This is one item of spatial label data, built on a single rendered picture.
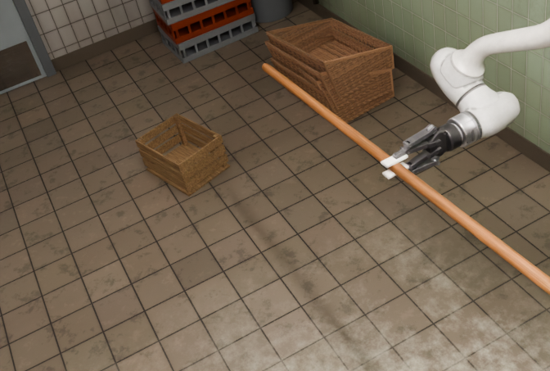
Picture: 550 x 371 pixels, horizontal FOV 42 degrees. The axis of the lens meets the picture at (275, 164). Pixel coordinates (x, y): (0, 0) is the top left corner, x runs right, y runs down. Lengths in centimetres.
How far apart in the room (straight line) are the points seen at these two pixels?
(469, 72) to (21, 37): 382
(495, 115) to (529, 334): 119
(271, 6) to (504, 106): 335
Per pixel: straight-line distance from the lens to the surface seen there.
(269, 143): 406
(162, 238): 367
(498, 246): 170
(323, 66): 383
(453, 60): 209
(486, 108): 207
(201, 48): 516
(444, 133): 201
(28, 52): 540
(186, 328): 323
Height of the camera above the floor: 239
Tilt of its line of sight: 38 degrees down
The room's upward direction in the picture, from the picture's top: 13 degrees counter-clockwise
